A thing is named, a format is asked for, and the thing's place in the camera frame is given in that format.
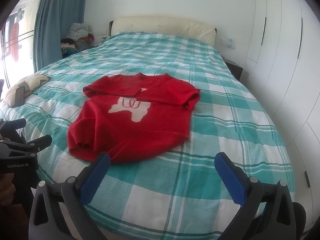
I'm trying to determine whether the red knit sweater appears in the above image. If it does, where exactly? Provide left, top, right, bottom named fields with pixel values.
left=67, top=72, right=201, bottom=164

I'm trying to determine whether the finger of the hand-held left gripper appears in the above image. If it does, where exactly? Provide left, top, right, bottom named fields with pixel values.
left=0, top=118, right=27, bottom=140
left=0, top=135, right=52, bottom=158

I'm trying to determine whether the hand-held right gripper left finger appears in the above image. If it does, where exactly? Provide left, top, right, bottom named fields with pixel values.
left=29, top=152, right=112, bottom=240

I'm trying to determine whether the pile of colourful clothes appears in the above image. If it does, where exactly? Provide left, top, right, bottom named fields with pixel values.
left=61, top=34, right=95, bottom=58

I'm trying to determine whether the green plaid bedspread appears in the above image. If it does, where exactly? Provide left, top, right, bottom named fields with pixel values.
left=0, top=31, right=295, bottom=240

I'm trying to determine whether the red hanging garment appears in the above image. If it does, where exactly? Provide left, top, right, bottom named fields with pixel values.
left=10, top=22, right=22, bottom=62

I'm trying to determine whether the dark wooden nightstand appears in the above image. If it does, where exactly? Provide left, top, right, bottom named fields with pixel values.
left=224, top=59, right=243, bottom=82

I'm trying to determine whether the grey striped cloth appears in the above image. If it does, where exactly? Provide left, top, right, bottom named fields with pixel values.
left=67, top=23, right=92, bottom=39

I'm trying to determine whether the window with metal bars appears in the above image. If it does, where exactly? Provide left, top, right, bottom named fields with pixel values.
left=0, top=0, right=35, bottom=88

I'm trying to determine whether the cream padded headboard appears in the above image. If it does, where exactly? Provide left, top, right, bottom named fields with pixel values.
left=111, top=16, right=217, bottom=46

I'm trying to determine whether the cream printed cushion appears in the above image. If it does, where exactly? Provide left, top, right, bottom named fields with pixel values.
left=5, top=74, right=51, bottom=108

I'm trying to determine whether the dark smartphone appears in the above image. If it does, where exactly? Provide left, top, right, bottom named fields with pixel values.
left=15, top=86, right=26, bottom=107

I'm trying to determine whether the person's left hand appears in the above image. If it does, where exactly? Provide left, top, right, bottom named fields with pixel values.
left=0, top=174, right=16, bottom=207

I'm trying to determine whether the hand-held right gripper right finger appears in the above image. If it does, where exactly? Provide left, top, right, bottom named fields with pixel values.
left=214, top=152, right=297, bottom=240

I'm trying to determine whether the blue curtain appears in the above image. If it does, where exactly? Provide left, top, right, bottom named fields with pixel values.
left=32, top=0, right=89, bottom=73

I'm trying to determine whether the white wall socket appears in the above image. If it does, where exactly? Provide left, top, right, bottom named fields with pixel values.
left=221, top=37, right=236, bottom=48

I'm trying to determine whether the white wardrobe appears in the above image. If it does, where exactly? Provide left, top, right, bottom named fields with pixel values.
left=246, top=0, right=320, bottom=205

